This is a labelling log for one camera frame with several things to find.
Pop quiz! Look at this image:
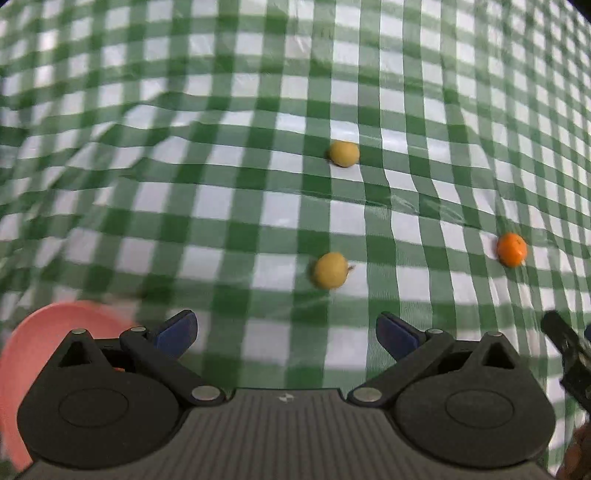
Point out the person's right hand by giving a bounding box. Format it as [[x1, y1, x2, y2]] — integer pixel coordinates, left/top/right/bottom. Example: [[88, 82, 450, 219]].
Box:
[[556, 422, 591, 480]]

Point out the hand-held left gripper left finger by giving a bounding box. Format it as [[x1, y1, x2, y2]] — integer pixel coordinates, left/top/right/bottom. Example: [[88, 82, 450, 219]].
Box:
[[58, 310, 227, 408]]

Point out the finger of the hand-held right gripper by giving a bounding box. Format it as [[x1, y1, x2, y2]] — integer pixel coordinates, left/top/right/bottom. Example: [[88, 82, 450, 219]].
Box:
[[540, 310, 591, 411]]

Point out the pink plate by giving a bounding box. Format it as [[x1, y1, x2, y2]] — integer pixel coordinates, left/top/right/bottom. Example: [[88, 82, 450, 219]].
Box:
[[0, 301, 139, 474]]

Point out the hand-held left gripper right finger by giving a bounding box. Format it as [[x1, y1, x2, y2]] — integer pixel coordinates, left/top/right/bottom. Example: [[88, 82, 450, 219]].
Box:
[[347, 311, 528, 408]]

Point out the beige longan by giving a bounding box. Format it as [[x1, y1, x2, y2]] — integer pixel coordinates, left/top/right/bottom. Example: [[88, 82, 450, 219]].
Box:
[[312, 252, 356, 291], [329, 141, 361, 168]]

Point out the green checked tablecloth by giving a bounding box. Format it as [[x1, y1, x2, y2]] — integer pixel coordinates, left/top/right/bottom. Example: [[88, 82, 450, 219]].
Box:
[[0, 0, 591, 469]]

